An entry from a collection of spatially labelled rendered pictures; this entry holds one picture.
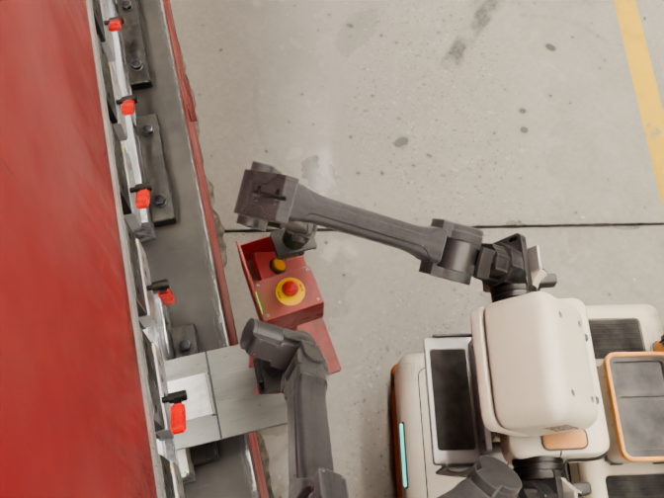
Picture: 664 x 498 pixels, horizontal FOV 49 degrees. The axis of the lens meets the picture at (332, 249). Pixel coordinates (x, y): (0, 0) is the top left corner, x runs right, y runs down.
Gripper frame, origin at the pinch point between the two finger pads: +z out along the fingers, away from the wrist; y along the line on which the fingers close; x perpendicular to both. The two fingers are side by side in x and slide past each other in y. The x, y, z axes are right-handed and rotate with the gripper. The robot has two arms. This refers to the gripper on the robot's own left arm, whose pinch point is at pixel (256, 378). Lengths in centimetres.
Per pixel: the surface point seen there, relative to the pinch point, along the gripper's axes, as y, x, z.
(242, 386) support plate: 0.1, -0.9, 4.5
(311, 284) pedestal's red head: -26.8, 27.2, 13.7
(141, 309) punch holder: -9.4, -26.2, -14.0
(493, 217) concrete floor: -68, 134, 43
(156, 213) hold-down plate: -47, -8, 19
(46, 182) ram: -7, -50, -57
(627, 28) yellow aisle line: -142, 207, 1
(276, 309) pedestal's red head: -22.1, 18.7, 18.6
